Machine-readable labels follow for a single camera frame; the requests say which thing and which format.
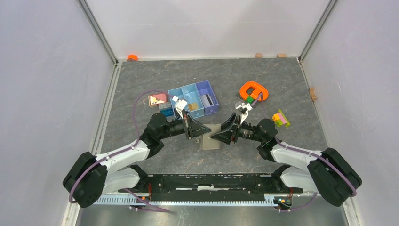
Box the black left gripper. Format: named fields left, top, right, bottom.
left=158, top=111, right=211, bottom=139

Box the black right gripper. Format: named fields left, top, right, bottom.
left=210, top=112, right=264, bottom=145

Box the gold card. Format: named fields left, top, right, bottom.
left=188, top=102, right=199, bottom=112

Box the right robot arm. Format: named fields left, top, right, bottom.
left=211, top=114, right=362, bottom=207

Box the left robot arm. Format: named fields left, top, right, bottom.
left=63, top=113, right=211, bottom=208

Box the pink card box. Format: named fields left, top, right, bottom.
left=148, top=93, right=167, bottom=107

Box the light blue middle drawer box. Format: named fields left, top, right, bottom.
left=182, top=83, right=205, bottom=118

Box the light blue drawer box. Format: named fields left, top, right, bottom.
left=168, top=87, right=189, bottom=119
left=182, top=83, right=205, bottom=118

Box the purple plastic drawer box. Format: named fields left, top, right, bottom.
left=195, top=80, right=219, bottom=115

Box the blue building block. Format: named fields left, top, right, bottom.
left=160, top=108, right=174, bottom=117

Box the clear plastic block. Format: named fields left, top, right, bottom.
left=158, top=102, right=172, bottom=110

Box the green block on black plate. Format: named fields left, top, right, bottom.
left=236, top=94, right=262, bottom=108

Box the light blue left drawer box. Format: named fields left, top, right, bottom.
left=168, top=87, right=189, bottom=119

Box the colourful building block stack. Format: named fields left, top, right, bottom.
left=271, top=109, right=290, bottom=127

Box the wooden arch piece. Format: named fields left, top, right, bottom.
left=309, top=87, right=318, bottom=101

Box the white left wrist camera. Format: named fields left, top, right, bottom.
left=172, top=96, right=188, bottom=119

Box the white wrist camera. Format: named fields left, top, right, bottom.
left=172, top=96, right=188, bottom=119
left=235, top=102, right=253, bottom=124

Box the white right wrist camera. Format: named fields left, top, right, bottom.
left=235, top=102, right=253, bottom=124

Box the orange plastic ring toy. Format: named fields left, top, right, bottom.
left=238, top=81, right=269, bottom=101

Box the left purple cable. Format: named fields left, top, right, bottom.
left=68, top=90, right=178, bottom=214

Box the purple cable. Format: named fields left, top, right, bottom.
left=251, top=92, right=358, bottom=213
left=68, top=90, right=178, bottom=214

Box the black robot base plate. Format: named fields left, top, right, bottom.
left=130, top=165, right=303, bottom=202

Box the orange cap at wall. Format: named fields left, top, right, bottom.
left=127, top=54, right=138, bottom=62

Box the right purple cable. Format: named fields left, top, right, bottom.
left=251, top=92, right=358, bottom=213

